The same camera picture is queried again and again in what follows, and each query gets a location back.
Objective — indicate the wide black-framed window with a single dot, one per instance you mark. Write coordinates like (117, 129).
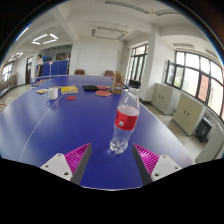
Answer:
(196, 78)

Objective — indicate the ceiling air conditioner unit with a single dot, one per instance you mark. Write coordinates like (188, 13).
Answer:
(110, 33)

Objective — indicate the large red table tennis paddle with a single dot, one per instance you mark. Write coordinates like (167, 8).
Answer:
(103, 93)

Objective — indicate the person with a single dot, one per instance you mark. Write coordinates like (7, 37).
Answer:
(39, 65)

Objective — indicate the black box on floor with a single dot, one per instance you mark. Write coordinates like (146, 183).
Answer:
(203, 130)

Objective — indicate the white mug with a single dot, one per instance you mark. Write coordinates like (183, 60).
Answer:
(52, 94)

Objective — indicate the dark wooden door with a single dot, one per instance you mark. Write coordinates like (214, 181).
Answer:
(29, 70)

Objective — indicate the tall black-framed glass door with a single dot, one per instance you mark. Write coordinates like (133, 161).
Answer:
(138, 66)

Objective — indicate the small red table tennis paddle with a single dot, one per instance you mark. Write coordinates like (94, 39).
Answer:
(103, 87)

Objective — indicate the black table tennis paddle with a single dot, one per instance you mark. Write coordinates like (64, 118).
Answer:
(90, 88)

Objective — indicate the beige low cabinet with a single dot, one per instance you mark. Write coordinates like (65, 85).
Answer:
(188, 113)
(162, 98)

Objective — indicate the blue partition screens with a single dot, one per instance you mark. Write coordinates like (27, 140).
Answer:
(56, 67)

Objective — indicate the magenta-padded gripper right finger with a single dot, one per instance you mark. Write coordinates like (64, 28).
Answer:
(148, 158)

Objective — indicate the clear red-labelled water bottle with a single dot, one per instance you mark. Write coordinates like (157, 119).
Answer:
(126, 116)

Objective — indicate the brown armchair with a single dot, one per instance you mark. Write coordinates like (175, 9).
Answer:
(79, 72)
(109, 73)

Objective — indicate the ceiling lights group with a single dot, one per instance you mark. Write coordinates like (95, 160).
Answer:
(39, 37)

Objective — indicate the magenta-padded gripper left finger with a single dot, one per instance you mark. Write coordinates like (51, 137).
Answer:
(78, 156)

